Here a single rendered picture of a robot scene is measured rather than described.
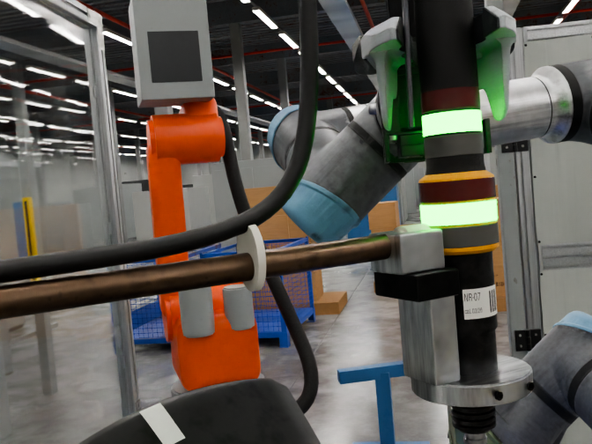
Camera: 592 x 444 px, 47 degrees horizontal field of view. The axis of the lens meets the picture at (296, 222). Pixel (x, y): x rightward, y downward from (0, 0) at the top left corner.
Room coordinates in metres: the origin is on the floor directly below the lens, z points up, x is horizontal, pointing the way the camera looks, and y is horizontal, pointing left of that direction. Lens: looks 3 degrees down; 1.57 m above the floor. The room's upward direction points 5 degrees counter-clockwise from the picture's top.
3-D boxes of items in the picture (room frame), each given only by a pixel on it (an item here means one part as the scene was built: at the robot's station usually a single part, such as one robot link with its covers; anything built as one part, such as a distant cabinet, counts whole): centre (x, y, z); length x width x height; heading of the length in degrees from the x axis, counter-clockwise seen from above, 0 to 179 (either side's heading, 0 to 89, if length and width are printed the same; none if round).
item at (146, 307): (7.50, 1.45, 0.49); 1.27 x 0.88 x 0.98; 168
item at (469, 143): (0.40, -0.10, 1.59); 0.03 x 0.03 x 0.01
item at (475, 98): (0.40, -0.10, 1.61); 0.03 x 0.03 x 0.01
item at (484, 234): (0.40, -0.10, 1.54); 0.04 x 0.04 x 0.01
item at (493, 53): (0.40, -0.12, 1.63); 0.09 x 0.03 x 0.06; 5
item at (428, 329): (0.39, -0.09, 1.49); 0.09 x 0.07 x 0.10; 118
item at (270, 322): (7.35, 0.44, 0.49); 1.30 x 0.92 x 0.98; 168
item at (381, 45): (0.41, -0.06, 1.63); 0.09 x 0.03 x 0.06; 161
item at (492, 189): (0.40, -0.10, 1.56); 0.04 x 0.04 x 0.01
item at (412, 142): (0.51, -0.10, 1.63); 0.12 x 0.08 x 0.09; 173
